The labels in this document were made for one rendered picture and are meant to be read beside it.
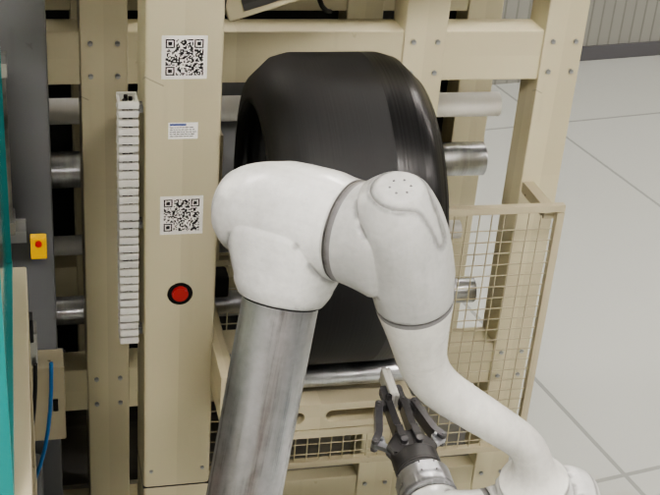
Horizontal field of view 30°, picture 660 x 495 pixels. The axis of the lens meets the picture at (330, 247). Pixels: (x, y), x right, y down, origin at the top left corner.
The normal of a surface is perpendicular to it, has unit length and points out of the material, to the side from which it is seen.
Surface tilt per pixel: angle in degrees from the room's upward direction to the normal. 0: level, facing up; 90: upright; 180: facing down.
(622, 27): 90
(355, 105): 27
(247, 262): 78
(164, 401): 90
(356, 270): 105
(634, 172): 0
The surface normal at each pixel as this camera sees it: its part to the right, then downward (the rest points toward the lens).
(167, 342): 0.22, 0.47
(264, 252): -0.52, 0.15
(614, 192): 0.07, -0.88
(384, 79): 0.13, -0.73
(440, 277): 0.61, 0.41
